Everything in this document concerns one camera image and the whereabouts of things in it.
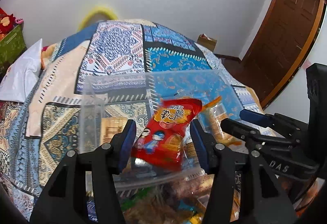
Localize green storage box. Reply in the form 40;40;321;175
0;25;27;74

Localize biscuit pack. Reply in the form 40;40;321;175
100;117;128;145

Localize orange clear snack packet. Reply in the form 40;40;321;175
201;96;242;146

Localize red plush flower toy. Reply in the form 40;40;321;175
0;14;16;34

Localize red snack bag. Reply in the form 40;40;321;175
131;98;202;171

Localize snack pile on bed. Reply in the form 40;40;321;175
119;171;214;223

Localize white pillow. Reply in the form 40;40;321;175
0;38;43;103

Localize patterned blue bed quilt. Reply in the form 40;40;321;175
1;20;261;223

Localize yellow hoop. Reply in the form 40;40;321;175
77;6;118;32

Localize small cardboard box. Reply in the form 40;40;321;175
197;33;217;52

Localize clear plastic storage box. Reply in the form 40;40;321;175
77;69;246;191

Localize brown wooden door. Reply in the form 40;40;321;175
243;0;325;108

